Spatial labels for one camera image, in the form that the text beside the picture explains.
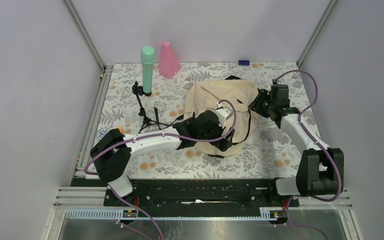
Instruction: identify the beige canvas backpack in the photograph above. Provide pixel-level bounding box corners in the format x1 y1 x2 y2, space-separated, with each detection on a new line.
175 79 259 158

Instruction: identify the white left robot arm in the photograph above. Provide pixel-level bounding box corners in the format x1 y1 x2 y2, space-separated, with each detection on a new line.
84 99 237 206

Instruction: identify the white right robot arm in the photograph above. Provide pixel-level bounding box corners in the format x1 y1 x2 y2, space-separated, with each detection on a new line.
248 84 344 206

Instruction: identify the small blue block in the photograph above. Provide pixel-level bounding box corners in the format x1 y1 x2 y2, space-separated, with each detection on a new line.
238 60 250 66

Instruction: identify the pink plastic cone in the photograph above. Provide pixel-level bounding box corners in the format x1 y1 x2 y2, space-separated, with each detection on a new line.
158 41 182 79

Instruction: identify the black mini tripod stand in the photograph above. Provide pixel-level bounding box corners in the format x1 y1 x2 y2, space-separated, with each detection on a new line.
131 81 172 134

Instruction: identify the mint green microphone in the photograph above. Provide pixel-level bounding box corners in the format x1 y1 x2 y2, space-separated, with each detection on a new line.
140 45 156 97

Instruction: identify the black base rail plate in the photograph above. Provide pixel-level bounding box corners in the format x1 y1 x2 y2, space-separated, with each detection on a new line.
103 178 289 221

